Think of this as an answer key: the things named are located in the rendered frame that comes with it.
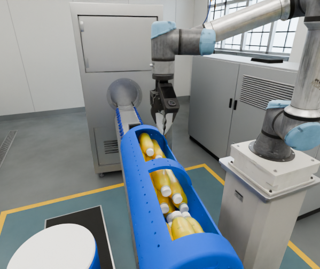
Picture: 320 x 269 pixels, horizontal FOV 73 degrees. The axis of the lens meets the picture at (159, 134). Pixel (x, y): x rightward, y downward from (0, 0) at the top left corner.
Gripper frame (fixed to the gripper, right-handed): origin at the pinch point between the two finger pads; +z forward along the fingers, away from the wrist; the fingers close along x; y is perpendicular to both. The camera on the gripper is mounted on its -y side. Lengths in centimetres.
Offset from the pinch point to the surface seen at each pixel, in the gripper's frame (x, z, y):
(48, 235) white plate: 45, 37, -3
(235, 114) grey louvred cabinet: -132, 57, 156
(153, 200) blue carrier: 6.7, 18.8, -13.2
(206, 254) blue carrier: -1.7, 17.3, -36.3
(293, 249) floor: -128, 140, 31
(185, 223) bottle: -1.3, 21.6, -22.4
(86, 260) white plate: 30, 37, -16
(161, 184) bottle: 0.6, 23.3, 0.1
